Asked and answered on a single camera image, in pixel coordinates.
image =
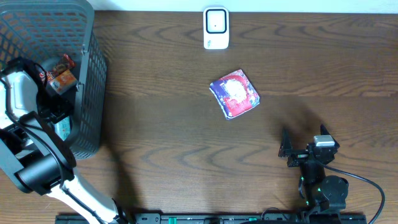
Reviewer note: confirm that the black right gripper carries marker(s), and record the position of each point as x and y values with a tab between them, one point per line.
298	156

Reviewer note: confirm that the purple red snack packet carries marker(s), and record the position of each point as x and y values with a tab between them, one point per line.
235	94

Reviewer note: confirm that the teal packet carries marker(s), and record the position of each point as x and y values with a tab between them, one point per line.
63	128

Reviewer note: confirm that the small orange box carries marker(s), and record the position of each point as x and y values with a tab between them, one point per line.
63	82

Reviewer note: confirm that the orange red chip bag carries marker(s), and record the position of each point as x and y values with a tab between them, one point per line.
65	63

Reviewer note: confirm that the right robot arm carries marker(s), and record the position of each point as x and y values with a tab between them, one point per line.
323	193

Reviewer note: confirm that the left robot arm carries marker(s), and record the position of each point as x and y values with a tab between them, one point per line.
33	155

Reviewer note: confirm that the grey plastic mesh basket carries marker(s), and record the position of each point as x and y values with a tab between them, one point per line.
45	30

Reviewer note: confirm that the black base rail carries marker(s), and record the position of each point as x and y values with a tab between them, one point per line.
155	218

